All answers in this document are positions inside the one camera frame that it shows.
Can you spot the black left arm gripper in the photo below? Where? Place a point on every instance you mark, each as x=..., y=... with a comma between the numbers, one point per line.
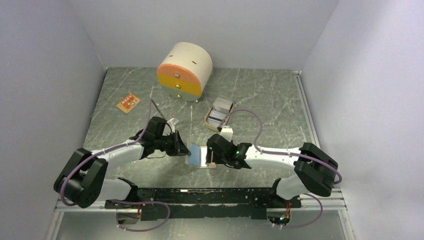
x=179, y=148

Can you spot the stack of cards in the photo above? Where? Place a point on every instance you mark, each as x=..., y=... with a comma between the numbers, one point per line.
x=219, y=109

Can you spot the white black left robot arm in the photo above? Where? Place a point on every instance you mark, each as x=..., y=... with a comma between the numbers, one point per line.
x=83, y=179

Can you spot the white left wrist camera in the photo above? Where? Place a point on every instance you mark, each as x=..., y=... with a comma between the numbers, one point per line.
x=173, y=121

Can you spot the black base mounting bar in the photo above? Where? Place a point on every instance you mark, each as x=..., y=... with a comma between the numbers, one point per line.
x=198, y=203

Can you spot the orange patterned card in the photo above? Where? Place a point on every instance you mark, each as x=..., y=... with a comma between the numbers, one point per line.
x=127, y=103

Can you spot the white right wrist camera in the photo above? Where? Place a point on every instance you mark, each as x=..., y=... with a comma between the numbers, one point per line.
x=227, y=133

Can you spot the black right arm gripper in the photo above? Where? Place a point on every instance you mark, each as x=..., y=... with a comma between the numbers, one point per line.
x=215, y=158

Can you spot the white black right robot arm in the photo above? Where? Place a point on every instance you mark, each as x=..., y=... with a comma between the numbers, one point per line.
x=313, y=171

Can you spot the beige oval card tray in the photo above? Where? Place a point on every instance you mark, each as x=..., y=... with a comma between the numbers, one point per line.
x=215, y=114

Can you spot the beige leather card holder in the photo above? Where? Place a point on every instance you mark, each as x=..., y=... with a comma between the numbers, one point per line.
x=197, y=158

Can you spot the round pastel drawer cabinet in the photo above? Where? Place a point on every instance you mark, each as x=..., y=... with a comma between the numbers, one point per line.
x=185, y=71

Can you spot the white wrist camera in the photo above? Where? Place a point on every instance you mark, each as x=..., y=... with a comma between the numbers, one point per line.
x=227, y=133
x=173, y=121

